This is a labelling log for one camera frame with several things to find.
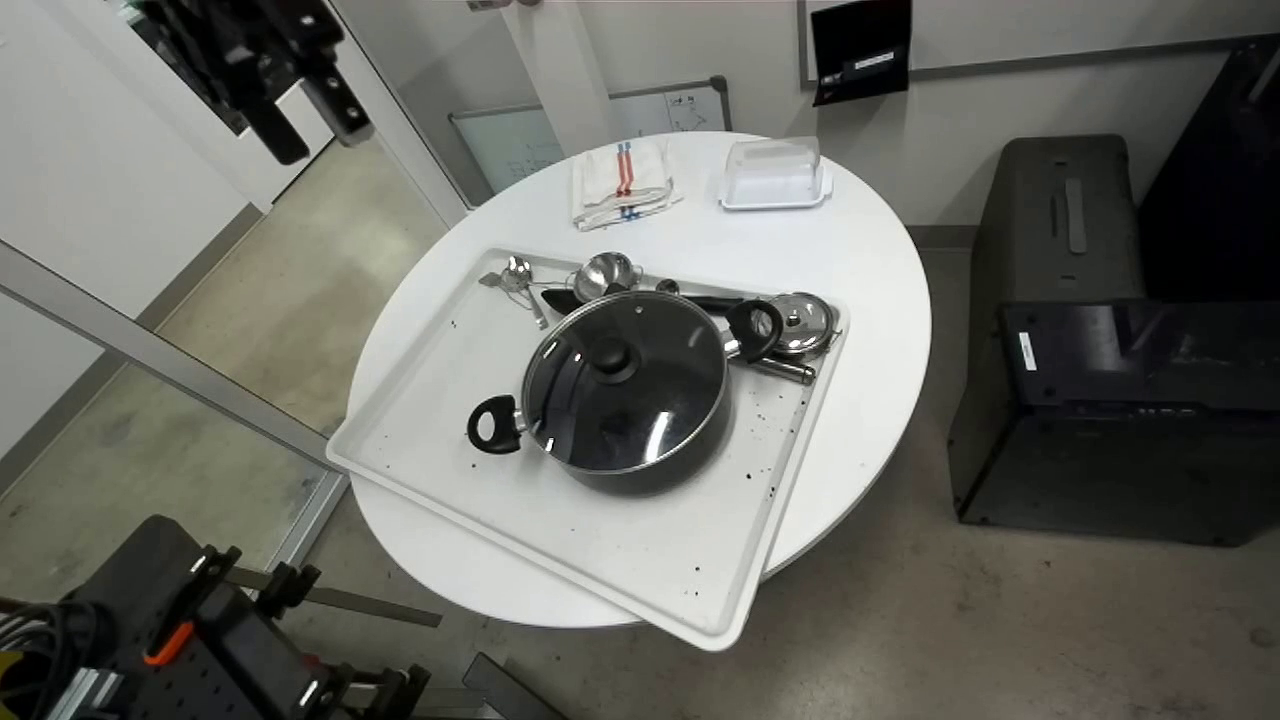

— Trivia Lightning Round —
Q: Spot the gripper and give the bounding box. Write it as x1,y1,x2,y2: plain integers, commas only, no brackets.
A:
138,0,376,167

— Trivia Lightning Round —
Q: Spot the glass pot lid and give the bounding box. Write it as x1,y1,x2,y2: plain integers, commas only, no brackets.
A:
521,291,730,474

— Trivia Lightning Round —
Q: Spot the black cooking pot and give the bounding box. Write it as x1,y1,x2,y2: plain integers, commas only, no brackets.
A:
467,290,787,498

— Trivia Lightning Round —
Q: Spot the small metal lid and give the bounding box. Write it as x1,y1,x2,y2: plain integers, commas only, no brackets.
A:
764,291,840,360

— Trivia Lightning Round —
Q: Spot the whiteboard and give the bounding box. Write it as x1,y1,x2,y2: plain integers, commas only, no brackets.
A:
449,76,732,197

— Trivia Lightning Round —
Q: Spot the metal spoon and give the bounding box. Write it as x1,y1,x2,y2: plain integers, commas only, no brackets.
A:
497,255,552,332

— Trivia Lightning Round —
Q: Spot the folded striped white cloth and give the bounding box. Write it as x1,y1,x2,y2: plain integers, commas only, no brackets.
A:
571,137,685,233

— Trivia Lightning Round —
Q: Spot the metal ladle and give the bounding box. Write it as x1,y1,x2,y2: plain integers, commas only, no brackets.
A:
571,251,643,304

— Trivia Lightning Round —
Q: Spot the clear plastic butter dish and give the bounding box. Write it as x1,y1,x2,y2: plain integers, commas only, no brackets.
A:
717,135,834,213

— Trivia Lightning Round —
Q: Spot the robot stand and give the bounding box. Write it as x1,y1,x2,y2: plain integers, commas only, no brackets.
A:
0,514,443,720

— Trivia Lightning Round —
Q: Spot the white plastic tray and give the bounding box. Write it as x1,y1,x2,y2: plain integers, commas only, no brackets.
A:
326,247,851,653

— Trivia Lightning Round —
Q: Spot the black hard case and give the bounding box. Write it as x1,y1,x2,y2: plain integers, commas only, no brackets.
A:
968,134,1148,321

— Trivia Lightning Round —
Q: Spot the black box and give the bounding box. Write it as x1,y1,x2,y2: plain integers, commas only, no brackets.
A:
947,297,1280,548

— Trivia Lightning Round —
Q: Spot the black panel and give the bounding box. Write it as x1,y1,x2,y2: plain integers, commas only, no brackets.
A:
1137,34,1280,304

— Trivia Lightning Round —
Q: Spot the metal utensil handle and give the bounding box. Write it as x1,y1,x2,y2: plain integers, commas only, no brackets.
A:
738,354,818,387

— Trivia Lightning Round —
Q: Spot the black wall file holder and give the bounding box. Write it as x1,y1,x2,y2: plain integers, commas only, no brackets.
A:
809,0,914,108

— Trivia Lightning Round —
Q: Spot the black cable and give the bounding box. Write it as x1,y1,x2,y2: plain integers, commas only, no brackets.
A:
0,598,96,720

